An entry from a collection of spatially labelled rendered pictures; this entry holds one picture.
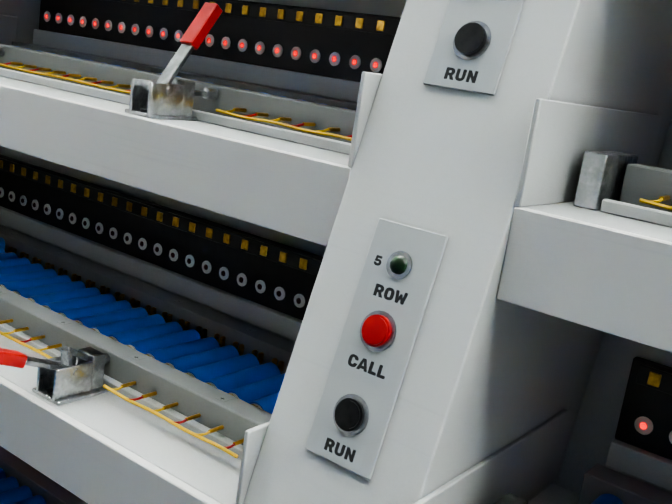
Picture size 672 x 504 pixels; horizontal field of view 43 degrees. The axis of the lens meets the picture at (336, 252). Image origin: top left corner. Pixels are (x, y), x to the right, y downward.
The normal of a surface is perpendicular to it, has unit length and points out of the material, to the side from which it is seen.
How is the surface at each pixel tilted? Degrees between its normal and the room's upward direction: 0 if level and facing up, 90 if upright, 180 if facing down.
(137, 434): 16
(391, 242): 90
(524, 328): 90
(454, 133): 90
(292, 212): 107
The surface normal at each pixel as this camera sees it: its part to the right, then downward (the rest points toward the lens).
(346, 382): -0.53, -0.19
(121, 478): -0.59, 0.09
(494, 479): 0.79, 0.25
